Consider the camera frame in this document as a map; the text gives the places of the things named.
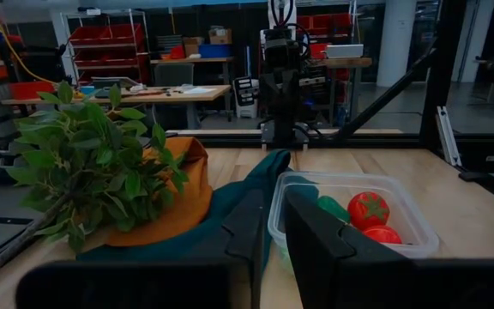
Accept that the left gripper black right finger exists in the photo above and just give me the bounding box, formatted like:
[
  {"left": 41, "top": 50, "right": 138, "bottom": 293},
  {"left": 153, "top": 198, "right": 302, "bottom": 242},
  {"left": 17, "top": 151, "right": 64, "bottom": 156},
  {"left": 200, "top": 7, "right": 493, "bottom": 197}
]
[{"left": 283, "top": 190, "right": 494, "bottom": 309}]

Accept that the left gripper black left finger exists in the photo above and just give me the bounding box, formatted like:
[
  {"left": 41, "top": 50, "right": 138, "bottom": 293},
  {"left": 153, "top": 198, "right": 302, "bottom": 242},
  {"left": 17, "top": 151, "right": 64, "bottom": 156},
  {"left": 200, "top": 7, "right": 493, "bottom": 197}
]
[{"left": 15, "top": 188, "right": 266, "bottom": 309}]

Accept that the red round toy fruit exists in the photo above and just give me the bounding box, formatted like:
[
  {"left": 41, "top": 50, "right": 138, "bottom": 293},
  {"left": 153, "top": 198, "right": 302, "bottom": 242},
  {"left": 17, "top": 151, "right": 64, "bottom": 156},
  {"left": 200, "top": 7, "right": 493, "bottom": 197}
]
[{"left": 361, "top": 225, "right": 403, "bottom": 245}]

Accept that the red toy tomato green stem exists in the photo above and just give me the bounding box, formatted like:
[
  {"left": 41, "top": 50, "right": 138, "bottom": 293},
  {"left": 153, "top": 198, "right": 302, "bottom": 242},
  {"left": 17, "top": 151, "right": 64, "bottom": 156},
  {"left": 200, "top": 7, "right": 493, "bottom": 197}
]
[{"left": 347, "top": 191, "right": 390, "bottom": 232}]

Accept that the dark green toy pepper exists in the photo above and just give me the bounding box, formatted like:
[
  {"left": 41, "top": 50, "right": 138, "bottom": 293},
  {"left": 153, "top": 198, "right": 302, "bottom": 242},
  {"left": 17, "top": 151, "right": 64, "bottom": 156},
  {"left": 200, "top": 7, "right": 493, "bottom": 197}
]
[{"left": 316, "top": 195, "right": 352, "bottom": 224}]

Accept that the clear plastic tupperware container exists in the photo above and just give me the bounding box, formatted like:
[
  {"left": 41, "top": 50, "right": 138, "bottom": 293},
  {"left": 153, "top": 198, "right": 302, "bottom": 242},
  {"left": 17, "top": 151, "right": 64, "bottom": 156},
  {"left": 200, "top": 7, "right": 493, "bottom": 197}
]
[{"left": 267, "top": 171, "right": 440, "bottom": 276}]

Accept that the white and black floor device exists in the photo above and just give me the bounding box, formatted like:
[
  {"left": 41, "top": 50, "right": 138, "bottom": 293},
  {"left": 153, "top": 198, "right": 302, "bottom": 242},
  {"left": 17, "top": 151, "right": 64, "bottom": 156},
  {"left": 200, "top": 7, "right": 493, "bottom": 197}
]
[{"left": 232, "top": 76, "right": 260, "bottom": 119}]

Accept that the white box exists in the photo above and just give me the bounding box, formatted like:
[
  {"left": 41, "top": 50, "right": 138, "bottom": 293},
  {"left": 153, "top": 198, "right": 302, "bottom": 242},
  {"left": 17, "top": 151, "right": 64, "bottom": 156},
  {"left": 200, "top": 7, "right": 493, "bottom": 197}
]
[{"left": 324, "top": 43, "right": 365, "bottom": 59}]

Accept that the blue plastic bin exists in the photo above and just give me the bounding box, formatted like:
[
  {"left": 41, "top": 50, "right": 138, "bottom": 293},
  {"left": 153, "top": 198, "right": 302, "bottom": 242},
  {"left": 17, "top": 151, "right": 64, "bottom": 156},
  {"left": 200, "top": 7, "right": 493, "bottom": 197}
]
[{"left": 198, "top": 44, "right": 233, "bottom": 59}]

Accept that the cardboard box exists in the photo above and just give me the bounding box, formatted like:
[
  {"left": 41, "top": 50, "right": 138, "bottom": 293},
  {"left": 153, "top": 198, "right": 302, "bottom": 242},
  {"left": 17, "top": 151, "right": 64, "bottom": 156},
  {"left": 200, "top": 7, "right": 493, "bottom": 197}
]
[
  {"left": 182, "top": 36, "right": 205, "bottom": 58},
  {"left": 208, "top": 27, "right": 233, "bottom": 45}
]

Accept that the orange cloth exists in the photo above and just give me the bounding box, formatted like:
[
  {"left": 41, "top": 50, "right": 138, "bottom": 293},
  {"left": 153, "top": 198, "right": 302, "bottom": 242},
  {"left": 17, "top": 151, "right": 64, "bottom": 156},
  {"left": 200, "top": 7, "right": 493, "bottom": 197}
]
[{"left": 105, "top": 136, "right": 214, "bottom": 248}]

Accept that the wooden workbench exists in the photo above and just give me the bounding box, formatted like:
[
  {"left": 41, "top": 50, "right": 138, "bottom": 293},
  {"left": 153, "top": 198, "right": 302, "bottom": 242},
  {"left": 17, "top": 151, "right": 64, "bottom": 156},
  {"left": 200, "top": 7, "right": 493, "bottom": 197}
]
[{"left": 1, "top": 84, "right": 233, "bottom": 130}]

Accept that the white pillar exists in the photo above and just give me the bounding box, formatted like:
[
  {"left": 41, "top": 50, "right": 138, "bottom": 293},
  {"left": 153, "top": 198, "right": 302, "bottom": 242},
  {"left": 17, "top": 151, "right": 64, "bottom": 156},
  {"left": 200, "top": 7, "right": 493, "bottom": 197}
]
[{"left": 375, "top": 0, "right": 420, "bottom": 88}]

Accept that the dark green cloth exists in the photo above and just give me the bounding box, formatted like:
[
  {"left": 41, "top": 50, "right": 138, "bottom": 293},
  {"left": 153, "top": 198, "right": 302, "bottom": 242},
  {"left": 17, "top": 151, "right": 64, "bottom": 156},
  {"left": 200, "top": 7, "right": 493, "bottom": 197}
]
[{"left": 75, "top": 148, "right": 293, "bottom": 276}]

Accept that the green plant in black pot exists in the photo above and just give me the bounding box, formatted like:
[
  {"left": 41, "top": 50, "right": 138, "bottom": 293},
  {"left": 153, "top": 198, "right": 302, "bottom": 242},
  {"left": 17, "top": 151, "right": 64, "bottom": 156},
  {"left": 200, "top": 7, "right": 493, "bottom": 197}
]
[{"left": 0, "top": 81, "right": 190, "bottom": 295}]

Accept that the metal rack with red bins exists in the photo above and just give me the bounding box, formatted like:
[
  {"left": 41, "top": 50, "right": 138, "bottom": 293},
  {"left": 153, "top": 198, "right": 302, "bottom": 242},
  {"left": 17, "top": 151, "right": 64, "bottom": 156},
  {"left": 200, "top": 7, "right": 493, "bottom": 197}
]
[{"left": 60, "top": 8, "right": 150, "bottom": 87}]

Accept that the black aluminium table frame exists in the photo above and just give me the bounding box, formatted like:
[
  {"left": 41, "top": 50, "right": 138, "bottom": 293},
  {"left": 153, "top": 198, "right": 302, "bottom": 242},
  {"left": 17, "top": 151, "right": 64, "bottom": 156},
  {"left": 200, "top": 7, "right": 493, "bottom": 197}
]
[{"left": 165, "top": 0, "right": 494, "bottom": 207}]

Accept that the silver aluminium bracket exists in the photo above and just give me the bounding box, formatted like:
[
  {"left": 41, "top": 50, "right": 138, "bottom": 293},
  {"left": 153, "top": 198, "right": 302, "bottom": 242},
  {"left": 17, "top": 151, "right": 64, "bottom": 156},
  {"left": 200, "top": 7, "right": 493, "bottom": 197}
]
[{"left": 435, "top": 106, "right": 463, "bottom": 167}]

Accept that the yellow hanging cable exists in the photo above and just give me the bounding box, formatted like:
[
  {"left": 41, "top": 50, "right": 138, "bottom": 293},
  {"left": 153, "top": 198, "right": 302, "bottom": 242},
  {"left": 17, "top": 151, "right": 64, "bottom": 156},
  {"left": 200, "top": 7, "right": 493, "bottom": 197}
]
[{"left": 0, "top": 0, "right": 59, "bottom": 87}]

